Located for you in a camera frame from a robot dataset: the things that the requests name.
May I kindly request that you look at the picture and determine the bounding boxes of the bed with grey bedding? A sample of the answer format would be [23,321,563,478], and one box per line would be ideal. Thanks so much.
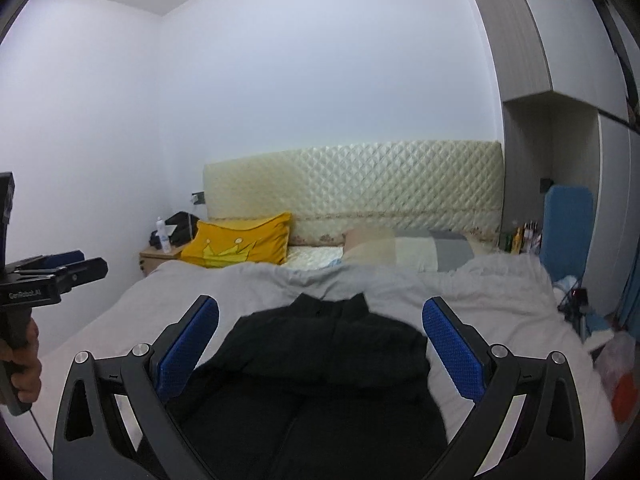
[30,247,621,480]

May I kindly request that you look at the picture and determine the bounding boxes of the cream quilted headboard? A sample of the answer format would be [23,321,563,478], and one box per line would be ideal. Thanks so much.
[202,141,503,261]

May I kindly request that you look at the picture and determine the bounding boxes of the row of small bottles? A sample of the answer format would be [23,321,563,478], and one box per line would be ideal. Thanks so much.
[502,220,543,256]

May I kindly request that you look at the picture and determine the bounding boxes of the grey and white wardrobe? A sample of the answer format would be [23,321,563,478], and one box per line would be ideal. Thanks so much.
[457,0,640,321]

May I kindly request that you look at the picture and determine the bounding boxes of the yellow crown print pillow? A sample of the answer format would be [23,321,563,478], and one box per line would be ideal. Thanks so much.
[180,211,292,268]

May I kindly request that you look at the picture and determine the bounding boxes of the wooden nightstand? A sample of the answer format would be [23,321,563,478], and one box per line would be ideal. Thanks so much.
[139,245,183,277]

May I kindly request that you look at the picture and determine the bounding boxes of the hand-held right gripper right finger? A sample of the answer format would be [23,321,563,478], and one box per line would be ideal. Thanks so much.
[421,296,587,480]

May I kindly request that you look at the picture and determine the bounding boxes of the cream quilted pillow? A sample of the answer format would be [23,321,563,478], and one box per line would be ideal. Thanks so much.
[285,245,347,271]

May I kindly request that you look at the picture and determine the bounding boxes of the person's left hand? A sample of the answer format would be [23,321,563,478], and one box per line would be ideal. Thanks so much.
[0,319,42,406]

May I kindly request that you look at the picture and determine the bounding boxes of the white bag with orange item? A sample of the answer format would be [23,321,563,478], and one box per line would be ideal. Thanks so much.
[595,332,638,423]

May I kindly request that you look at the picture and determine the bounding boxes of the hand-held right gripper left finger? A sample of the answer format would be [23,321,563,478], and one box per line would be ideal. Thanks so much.
[52,295,221,480]

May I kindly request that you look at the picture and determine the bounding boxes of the blue padded board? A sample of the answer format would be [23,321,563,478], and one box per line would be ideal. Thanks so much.
[542,184,596,311]

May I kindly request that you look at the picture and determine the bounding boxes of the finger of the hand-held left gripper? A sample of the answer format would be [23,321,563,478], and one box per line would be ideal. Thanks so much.
[60,257,109,293]
[42,249,85,267]

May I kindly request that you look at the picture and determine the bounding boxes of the small black device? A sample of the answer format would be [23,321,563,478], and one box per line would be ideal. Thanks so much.
[562,287,591,323]

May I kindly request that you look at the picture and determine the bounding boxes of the black puffer jacket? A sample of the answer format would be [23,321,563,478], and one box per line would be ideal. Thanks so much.
[165,292,451,480]

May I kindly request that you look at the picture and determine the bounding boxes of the beige and grey pillow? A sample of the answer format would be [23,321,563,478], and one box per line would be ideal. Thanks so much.
[342,227,488,273]

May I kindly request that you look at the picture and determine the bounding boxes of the black bag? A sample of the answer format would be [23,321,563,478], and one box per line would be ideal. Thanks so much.
[149,211,203,248]

